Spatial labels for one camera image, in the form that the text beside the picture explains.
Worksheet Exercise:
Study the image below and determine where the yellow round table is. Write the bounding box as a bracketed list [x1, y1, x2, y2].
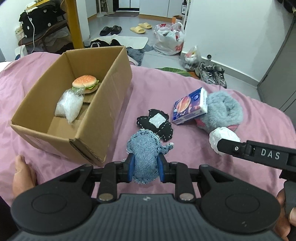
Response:
[65, 0, 84, 49]

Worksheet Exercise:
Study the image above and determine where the grey cabinet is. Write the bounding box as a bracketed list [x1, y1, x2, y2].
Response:
[258, 27, 296, 119]

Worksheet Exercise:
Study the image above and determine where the green leaf floor mat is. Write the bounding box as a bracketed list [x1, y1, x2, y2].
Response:
[159, 67, 199, 79]

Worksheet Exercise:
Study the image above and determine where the blue denim whale plush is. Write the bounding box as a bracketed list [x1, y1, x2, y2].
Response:
[126, 129, 174, 184]

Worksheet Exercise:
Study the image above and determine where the left yellow slipper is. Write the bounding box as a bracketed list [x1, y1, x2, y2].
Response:
[130, 26, 145, 34]

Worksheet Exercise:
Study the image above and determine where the black slipper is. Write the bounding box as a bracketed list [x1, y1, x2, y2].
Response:
[100, 26, 113, 36]
[110, 25, 122, 35]

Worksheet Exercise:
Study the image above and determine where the right yellow slipper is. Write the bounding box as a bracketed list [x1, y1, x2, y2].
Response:
[138, 22, 152, 30]

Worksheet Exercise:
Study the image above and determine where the small clear plastic bag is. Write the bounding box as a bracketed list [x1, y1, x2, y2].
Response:
[180, 45, 202, 71]

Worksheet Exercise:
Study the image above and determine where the grey pink fluffy plush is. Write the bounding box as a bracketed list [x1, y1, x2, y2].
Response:
[195, 91, 243, 133]

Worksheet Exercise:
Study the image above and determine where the brown cardboard box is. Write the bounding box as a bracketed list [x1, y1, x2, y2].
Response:
[11, 46, 132, 166]

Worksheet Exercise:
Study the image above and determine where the clear star-shaped plastic bag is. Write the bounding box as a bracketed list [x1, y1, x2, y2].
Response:
[55, 88, 84, 124]

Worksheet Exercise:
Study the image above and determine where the grey sneaker right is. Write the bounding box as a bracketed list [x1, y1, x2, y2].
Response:
[213, 64, 227, 88]

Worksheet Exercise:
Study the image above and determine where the person's right hand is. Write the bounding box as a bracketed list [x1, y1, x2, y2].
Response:
[274, 189, 295, 241]

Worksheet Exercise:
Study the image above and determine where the pink bed sheet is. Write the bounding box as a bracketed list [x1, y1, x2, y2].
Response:
[1, 53, 295, 204]

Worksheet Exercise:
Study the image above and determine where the white charging cable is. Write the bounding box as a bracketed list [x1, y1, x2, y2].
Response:
[19, 9, 37, 55]

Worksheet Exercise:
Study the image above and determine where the yellow slipper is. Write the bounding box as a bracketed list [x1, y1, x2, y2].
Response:
[130, 26, 145, 34]
[138, 22, 152, 30]

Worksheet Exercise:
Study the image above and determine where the right black slipper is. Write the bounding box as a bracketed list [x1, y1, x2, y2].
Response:
[110, 25, 122, 35]

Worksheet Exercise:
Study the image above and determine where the large white red plastic bag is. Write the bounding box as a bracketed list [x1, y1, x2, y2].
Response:
[152, 22, 185, 56]

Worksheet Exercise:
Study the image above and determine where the toy hamburger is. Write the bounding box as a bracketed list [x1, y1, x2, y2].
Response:
[72, 75, 100, 94]

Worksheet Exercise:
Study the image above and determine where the blue tissue pack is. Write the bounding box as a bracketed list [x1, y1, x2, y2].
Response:
[171, 87, 208, 125]

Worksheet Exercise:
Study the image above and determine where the black clothes pile on floor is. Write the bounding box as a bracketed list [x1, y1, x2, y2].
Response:
[89, 39, 121, 48]

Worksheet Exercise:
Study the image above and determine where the white ball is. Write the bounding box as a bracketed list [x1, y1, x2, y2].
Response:
[209, 127, 240, 156]

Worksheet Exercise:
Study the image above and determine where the person's left hand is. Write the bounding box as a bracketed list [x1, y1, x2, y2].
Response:
[12, 155, 37, 198]

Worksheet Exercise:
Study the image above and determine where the white floor mat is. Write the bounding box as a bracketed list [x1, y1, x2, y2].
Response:
[108, 36, 149, 50]

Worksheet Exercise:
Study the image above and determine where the black stitched felt plush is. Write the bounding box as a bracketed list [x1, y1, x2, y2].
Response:
[137, 109, 173, 142]

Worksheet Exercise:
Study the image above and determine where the grey sneaker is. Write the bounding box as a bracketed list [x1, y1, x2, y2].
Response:
[213, 64, 227, 88]
[195, 62, 216, 84]

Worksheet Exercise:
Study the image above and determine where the left black slipper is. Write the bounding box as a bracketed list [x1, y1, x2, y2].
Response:
[100, 26, 113, 36]

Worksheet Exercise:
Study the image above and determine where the black polka dot bag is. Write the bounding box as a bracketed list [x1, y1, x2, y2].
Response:
[19, 1, 66, 38]

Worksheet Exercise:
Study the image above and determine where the grey sneaker left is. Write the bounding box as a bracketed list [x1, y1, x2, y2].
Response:
[195, 62, 216, 84]

